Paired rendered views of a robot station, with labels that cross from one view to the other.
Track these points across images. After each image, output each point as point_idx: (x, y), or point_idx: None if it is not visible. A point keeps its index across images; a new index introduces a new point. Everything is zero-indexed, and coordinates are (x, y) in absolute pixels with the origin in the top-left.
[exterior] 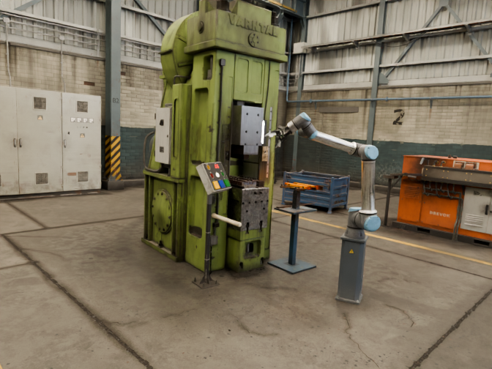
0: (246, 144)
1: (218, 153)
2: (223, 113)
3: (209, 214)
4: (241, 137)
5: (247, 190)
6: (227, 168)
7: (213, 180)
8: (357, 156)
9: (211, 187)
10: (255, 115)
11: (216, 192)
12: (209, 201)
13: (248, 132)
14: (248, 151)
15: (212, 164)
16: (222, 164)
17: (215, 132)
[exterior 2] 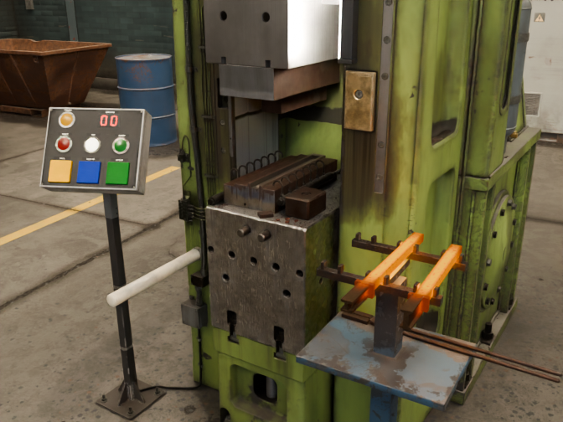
0: (227, 61)
1: (188, 83)
2: None
3: (109, 244)
4: (209, 35)
5: (222, 215)
6: (226, 131)
7: (59, 156)
8: None
9: (41, 173)
10: None
11: (71, 190)
12: (105, 211)
13: (231, 17)
14: (237, 88)
15: (95, 113)
16: (206, 117)
17: (181, 20)
